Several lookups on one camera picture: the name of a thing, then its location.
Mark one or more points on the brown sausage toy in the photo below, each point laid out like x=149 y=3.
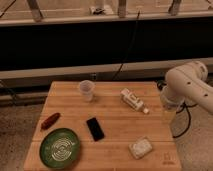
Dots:
x=50 y=121

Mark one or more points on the black smartphone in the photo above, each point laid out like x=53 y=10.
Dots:
x=95 y=129

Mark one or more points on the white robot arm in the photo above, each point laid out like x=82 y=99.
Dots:
x=183 y=82

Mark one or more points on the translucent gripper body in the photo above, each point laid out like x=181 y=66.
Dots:
x=168 y=115

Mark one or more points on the green patterned plate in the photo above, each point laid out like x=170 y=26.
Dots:
x=59 y=149

